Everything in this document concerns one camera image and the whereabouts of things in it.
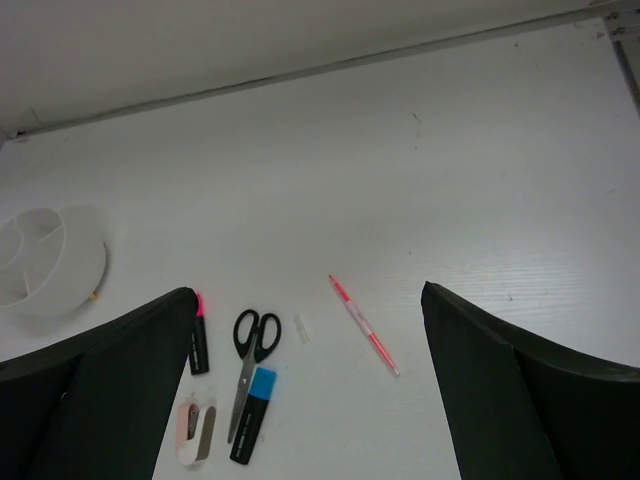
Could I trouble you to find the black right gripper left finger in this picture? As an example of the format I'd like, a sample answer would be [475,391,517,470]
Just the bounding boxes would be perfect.
[1,287,195,479]

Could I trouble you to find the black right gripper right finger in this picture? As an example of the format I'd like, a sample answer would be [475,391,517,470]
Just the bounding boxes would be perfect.
[421,282,639,479]

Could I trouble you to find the pink clear pen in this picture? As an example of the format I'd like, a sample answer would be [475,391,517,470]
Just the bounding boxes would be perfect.
[328,275,400,378]

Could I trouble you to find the pink white stapler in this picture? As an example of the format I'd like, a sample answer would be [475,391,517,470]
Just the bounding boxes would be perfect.
[175,400,216,467]

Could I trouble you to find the pink black highlighter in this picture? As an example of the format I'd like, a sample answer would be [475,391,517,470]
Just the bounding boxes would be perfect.
[189,292,210,376]

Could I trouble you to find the white round divided container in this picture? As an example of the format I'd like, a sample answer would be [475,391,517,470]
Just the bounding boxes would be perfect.
[1,206,107,317]

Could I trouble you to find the blue black highlighter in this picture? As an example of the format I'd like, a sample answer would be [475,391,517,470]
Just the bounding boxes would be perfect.
[230,367,277,465]

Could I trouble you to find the black handled scissors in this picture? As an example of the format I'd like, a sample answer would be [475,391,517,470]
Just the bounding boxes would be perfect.
[227,309,282,444]

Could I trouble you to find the aluminium rail at right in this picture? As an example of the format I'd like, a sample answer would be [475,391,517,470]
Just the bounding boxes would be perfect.
[604,8,640,110]

